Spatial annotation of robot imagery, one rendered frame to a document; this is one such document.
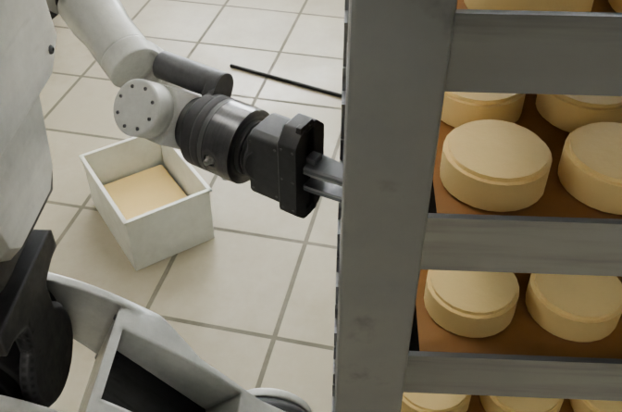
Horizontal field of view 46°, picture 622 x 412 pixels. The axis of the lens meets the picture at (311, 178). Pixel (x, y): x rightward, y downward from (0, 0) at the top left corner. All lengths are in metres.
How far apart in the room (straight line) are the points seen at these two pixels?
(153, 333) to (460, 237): 0.54
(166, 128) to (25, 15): 0.29
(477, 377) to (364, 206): 0.15
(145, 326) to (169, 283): 0.95
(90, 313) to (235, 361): 0.79
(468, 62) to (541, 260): 0.10
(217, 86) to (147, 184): 1.11
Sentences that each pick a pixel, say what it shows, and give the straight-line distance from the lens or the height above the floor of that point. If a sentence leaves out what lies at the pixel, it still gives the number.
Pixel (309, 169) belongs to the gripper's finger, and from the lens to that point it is 0.76.
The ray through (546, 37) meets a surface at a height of 1.15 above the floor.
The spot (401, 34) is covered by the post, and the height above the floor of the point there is 1.16.
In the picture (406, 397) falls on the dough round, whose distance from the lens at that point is 0.46.
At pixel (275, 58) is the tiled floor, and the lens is 2.53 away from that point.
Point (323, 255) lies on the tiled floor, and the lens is 1.78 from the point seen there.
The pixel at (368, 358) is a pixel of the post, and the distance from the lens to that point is 0.31.
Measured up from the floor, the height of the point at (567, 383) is 0.96.
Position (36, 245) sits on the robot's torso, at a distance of 0.72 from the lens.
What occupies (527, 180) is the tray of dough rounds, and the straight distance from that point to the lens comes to 0.34.
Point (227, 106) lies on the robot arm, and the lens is 0.81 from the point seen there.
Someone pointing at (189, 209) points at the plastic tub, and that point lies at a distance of 1.74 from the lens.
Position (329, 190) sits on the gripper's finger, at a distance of 0.77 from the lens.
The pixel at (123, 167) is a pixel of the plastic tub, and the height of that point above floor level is 0.08.
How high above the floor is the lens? 1.26
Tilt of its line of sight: 39 degrees down
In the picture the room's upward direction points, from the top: straight up
